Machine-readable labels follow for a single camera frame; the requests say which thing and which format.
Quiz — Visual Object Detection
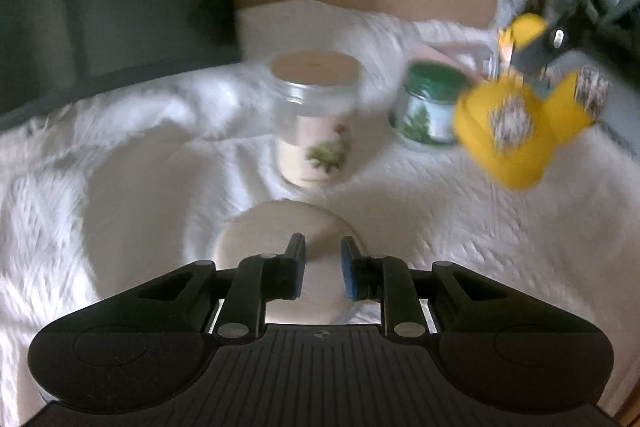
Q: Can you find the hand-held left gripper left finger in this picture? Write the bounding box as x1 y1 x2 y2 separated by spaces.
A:
132 233 307 342

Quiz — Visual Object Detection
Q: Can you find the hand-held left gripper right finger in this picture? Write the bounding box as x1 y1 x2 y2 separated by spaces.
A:
340 236 508 342

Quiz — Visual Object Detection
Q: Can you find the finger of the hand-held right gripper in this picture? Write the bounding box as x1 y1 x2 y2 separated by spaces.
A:
507 7 592 80

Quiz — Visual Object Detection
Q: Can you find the yellow printed fabric pouch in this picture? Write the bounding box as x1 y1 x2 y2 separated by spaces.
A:
452 13 613 192

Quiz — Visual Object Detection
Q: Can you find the pink box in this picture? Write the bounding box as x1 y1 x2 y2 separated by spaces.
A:
419 38 501 75

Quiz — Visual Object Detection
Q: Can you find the green lid glass jar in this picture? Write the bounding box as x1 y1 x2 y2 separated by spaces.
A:
389 61 472 154

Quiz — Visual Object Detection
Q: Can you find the wooden lid glass jar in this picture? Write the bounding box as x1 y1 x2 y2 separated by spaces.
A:
269 49 364 186

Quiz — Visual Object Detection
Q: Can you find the white fluffy blanket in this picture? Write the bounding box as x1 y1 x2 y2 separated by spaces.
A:
0 0 640 423

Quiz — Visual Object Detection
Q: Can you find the black monitor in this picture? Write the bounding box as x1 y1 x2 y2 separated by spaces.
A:
0 0 242 130

